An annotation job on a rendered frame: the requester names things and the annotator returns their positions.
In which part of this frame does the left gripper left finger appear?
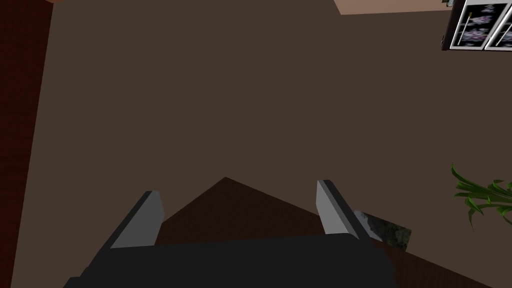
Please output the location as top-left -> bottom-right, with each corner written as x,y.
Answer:
98,189 -> 166,250

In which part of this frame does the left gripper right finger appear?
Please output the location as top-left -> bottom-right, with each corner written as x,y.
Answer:
315,179 -> 372,242

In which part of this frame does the grey mottled flat object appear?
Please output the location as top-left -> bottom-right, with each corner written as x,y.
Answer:
352,210 -> 413,253

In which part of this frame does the dark brown wooden table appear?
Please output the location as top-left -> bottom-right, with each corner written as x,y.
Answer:
153,176 -> 495,288

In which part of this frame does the green leafy plant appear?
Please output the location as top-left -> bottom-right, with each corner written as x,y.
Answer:
450,161 -> 512,233

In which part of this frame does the dark red wooden door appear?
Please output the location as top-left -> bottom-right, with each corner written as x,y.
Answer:
0,0 -> 55,288

